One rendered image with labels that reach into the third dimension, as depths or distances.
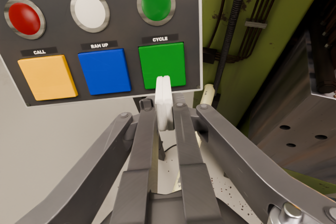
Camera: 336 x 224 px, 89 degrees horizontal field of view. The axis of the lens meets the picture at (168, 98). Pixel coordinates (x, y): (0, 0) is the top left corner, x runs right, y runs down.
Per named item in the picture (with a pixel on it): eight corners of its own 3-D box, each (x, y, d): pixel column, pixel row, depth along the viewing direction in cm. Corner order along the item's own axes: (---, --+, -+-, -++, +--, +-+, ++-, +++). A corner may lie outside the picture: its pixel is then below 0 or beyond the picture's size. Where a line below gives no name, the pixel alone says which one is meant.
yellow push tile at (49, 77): (76, 97, 31) (61, 55, 28) (35, 101, 31) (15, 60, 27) (80, 93, 33) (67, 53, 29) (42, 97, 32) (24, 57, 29)
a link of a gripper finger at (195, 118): (174, 119, 13) (213, 115, 13) (170, 92, 17) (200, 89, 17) (175, 135, 13) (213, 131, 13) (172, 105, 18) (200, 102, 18)
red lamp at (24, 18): (39, 40, 26) (16, 12, 23) (17, 35, 27) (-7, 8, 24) (53, 28, 28) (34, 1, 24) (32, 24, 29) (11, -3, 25)
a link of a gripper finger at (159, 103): (167, 131, 15) (158, 132, 15) (165, 98, 22) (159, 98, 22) (163, 101, 14) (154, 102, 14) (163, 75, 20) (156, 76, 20)
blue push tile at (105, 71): (131, 91, 31) (122, 48, 28) (90, 95, 31) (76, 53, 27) (132, 87, 33) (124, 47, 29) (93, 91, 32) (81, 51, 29)
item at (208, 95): (186, 201, 53) (186, 200, 49) (170, 194, 55) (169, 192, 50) (215, 93, 76) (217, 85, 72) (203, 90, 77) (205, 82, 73)
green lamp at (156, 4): (168, 26, 26) (165, -4, 22) (140, 21, 27) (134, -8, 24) (174, 15, 28) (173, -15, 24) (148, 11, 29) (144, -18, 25)
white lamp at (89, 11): (103, 33, 26) (90, 4, 23) (78, 28, 27) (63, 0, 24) (113, 21, 28) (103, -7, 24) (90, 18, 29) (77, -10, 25)
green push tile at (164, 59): (186, 85, 31) (183, 42, 28) (145, 90, 31) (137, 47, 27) (185, 82, 33) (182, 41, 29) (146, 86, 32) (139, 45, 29)
